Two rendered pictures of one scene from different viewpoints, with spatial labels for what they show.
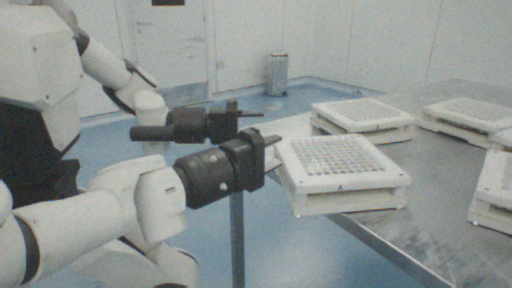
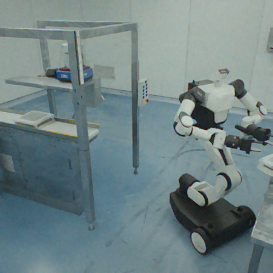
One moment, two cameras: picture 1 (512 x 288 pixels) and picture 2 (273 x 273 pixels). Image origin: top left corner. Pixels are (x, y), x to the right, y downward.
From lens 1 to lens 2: 1.44 m
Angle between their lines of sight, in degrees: 59
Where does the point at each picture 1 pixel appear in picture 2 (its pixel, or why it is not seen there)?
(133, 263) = (220, 161)
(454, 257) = not seen: outside the picture
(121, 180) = (211, 131)
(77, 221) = (198, 132)
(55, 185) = not seen: hidden behind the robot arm
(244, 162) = (244, 142)
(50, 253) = (193, 133)
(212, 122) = (258, 132)
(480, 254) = not seen: outside the picture
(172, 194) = (221, 139)
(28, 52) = (216, 100)
